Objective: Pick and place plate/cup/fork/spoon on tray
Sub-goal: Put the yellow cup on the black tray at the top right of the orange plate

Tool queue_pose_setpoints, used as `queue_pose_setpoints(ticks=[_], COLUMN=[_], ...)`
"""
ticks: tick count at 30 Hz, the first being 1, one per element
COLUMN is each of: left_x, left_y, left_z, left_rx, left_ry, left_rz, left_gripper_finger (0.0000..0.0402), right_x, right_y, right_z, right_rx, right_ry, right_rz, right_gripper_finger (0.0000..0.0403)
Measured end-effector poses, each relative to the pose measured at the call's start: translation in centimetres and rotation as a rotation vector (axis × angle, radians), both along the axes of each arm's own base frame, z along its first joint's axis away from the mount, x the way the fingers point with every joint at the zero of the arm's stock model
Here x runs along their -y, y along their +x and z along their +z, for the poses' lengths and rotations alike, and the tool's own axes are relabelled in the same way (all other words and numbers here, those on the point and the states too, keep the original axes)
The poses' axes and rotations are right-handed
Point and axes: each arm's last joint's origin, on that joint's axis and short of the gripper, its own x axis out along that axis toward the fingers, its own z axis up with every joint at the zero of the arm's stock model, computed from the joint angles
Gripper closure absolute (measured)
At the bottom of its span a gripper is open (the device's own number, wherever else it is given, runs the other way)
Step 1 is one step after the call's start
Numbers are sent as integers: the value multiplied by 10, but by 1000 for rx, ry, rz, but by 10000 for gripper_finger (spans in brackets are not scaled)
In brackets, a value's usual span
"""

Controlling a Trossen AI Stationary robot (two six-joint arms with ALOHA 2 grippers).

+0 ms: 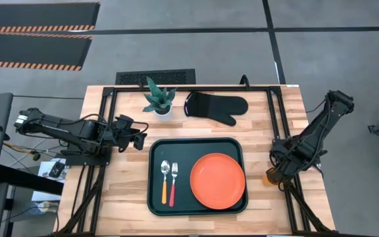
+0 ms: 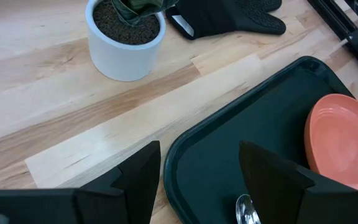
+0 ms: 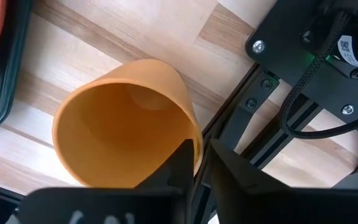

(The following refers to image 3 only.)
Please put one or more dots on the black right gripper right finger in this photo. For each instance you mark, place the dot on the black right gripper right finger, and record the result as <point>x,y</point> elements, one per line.
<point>259,202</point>

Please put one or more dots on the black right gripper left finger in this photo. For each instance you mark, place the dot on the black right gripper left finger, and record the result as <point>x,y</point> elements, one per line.
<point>154,202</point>

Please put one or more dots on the orange plastic cup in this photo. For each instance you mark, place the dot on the orange plastic cup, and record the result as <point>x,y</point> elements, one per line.
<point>120,137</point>

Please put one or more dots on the dark green plastic tray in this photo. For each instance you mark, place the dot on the dark green plastic tray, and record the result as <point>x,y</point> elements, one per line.
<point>8,77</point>

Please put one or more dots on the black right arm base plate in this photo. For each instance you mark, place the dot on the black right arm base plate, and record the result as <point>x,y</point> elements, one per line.
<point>284,37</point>

